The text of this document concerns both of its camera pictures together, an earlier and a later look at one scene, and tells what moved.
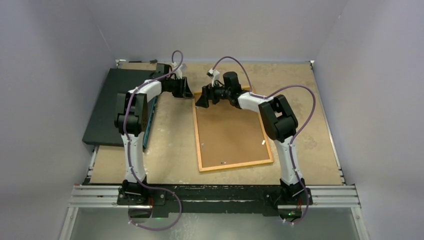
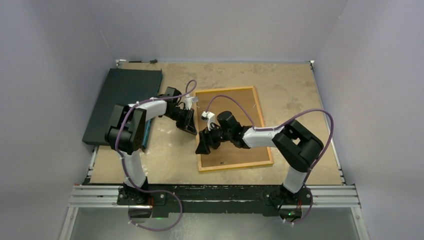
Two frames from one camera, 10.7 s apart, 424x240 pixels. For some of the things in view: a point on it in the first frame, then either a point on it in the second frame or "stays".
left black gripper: [184, 91] → [188, 124]
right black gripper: [208, 93] → [207, 139]
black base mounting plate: [260, 200] stays
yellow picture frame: [201, 169] stays
